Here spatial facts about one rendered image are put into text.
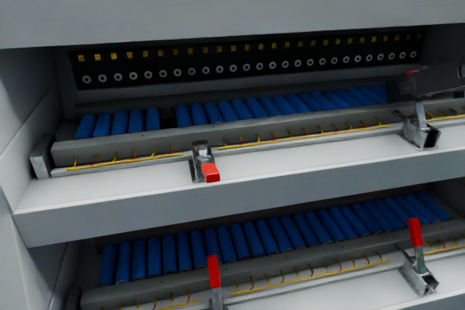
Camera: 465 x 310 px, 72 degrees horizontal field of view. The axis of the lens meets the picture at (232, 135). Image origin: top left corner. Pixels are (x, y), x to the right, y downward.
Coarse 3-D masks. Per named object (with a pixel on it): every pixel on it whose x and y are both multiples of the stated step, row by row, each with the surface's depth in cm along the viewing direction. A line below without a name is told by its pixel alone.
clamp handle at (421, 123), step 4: (408, 72) 39; (416, 100) 39; (420, 100) 39; (416, 104) 39; (420, 104) 39; (416, 108) 39; (420, 108) 39; (416, 112) 39; (420, 112) 39; (416, 116) 39; (420, 116) 39; (424, 116) 39; (420, 120) 38; (424, 120) 39; (420, 124) 38; (424, 124) 38; (420, 128) 38
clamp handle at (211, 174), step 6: (204, 150) 33; (204, 156) 33; (204, 162) 31; (210, 162) 31; (204, 168) 28; (210, 168) 28; (216, 168) 28; (204, 174) 27; (210, 174) 27; (216, 174) 27; (210, 180) 27; (216, 180) 27
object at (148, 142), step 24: (240, 120) 40; (264, 120) 40; (288, 120) 40; (312, 120) 40; (336, 120) 41; (360, 120) 42; (384, 120) 43; (432, 120) 43; (72, 144) 35; (96, 144) 35; (120, 144) 36; (144, 144) 36; (168, 144) 37; (216, 144) 39; (240, 144) 38; (72, 168) 34
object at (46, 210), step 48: (48, 96) 41; (96, 96) 45; (144, 96) 46; (48, 144) 34; (336, 144) 39; (384, 144) 39; (48, 192) 32; (96, 192) 32; (144, 192) 32; (192, 192) 32; (240, 192) 34; (288, 192) 35; (336, 192) 37; (48, 240) 31
